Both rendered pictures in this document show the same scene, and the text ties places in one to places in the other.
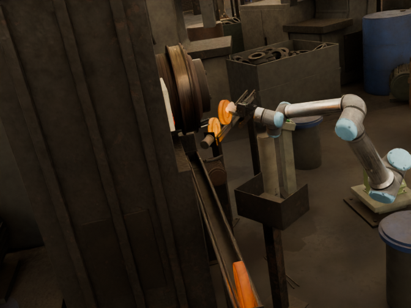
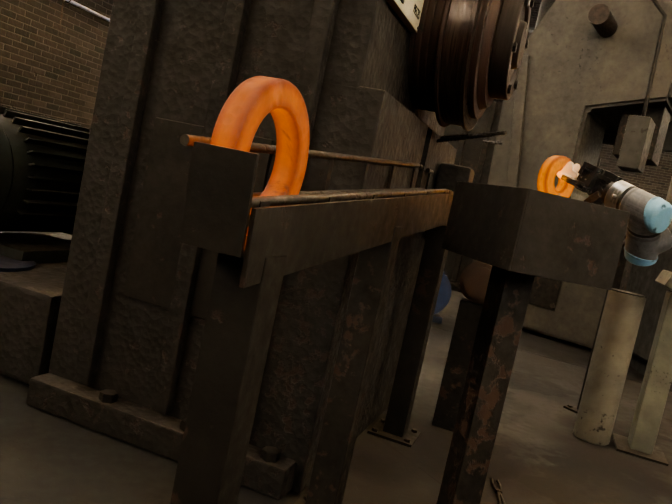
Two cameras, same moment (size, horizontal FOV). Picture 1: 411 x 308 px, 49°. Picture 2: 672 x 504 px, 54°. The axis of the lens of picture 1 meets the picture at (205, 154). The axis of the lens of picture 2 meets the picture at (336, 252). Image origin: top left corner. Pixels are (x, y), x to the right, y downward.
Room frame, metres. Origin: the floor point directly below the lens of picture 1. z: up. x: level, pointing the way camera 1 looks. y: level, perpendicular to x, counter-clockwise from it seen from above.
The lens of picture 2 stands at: (0.54, -0.46, 0.65)
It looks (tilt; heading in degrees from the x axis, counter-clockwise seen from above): 5 degrees down; 24
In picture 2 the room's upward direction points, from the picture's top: 12 degrees clockwise
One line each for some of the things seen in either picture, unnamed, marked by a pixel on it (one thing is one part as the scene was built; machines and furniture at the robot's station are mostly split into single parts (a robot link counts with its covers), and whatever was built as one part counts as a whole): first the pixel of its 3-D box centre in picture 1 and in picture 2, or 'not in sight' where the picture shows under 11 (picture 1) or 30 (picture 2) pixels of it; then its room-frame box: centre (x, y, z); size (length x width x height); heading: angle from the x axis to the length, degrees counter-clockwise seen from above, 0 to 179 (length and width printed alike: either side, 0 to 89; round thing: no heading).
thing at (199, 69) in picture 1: (200, 85); (512, 44); (2.30, -0.04, 1.11); 0.28 x 0.06 x 0.28; 6
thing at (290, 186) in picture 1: (287, 155); (661, 363); (3.04, -0.60, 0.31); 0.24 x 0.16 x 0.62; 6
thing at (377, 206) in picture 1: (384, 194); not in sight; (2.60, -1.14, 0.10); 0.32 x 0.32 x 0.04; 7
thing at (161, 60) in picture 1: (166, 92); (444, 36); (2.28, 0.14, 1.12); 0.47 x 0.10 x 0.47; 6
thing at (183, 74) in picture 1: (182, 89); (474, 39); (2.28, 0.06, 1.11); 0.47 x 0.06 x 0.47; 6
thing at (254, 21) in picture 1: (277, 41); not in sight; (6.56, -1.32, 0.55); 1.10 x 0.53 x 1.10; 26
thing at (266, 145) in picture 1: (268, 167); (608, 366); (2.98, -0.44, 0.26); 0.12 x 0.12 x 0.52
